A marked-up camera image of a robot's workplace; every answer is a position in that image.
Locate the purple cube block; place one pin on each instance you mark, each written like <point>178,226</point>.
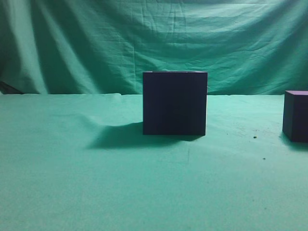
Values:
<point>295,115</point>

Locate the large dark blue box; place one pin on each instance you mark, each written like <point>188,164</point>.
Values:
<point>174,102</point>

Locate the green table cloth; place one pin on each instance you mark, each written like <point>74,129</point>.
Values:
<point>81,163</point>

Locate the green backdrop curtain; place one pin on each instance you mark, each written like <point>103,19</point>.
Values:
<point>103,46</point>

